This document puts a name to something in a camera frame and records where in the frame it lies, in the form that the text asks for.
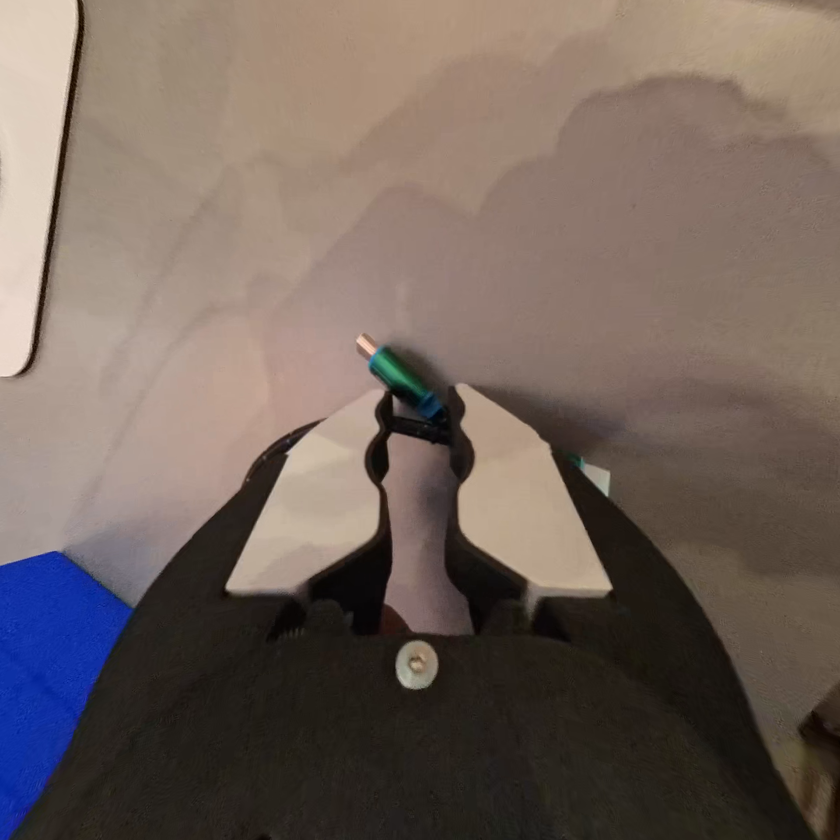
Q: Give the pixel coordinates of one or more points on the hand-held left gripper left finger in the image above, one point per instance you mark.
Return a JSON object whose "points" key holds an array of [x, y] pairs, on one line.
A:
{"points": [[308, 505]]}

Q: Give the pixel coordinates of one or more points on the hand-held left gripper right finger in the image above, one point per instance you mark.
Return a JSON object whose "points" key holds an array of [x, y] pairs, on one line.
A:
{"points": [[525, 512]]}

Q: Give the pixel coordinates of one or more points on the blue plastic bin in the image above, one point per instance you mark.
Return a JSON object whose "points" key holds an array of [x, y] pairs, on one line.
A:
{"points": [[46, 656]]}

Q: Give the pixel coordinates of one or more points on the white teal paper tag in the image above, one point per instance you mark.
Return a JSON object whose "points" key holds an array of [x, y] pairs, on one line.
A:
{"points": [[594, 476]]}

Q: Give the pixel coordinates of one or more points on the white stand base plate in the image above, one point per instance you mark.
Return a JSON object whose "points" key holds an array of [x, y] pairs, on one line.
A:
{"points": [[26, 164]]}

